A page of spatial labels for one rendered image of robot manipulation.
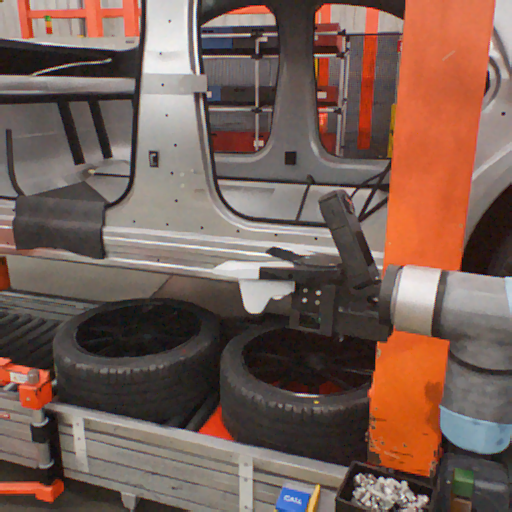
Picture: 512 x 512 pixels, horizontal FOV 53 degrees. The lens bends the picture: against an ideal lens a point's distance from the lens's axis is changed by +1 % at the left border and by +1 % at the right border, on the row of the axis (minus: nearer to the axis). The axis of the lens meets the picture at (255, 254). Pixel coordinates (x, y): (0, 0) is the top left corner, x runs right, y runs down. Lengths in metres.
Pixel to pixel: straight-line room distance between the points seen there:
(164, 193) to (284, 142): 1.71
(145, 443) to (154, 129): 1.07
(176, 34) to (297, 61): 1.70
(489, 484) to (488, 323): 1.15
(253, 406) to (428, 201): 0.90
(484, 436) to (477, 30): 0.76
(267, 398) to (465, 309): 1.19
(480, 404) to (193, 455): 1.26
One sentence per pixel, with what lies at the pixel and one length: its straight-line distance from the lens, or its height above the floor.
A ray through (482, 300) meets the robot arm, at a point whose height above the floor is 1.24.
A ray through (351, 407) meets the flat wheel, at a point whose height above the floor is 0.50.
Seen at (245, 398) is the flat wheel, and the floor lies 0.48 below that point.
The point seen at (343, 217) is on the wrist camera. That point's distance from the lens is 0.58.
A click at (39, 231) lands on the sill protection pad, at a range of 2.30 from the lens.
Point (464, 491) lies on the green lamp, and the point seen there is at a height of 0.63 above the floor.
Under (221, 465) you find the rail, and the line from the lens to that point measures 1.73.
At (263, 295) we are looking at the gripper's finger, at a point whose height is 1.21.
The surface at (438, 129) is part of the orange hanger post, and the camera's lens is 1.13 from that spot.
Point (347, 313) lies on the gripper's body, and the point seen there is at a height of 1.19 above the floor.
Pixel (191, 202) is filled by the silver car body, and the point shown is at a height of 1.04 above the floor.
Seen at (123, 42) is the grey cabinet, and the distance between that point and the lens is 5.77.
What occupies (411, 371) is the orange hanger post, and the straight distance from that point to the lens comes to 1.30.
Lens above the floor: 1.44
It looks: 18 degrees down
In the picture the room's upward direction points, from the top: straight up
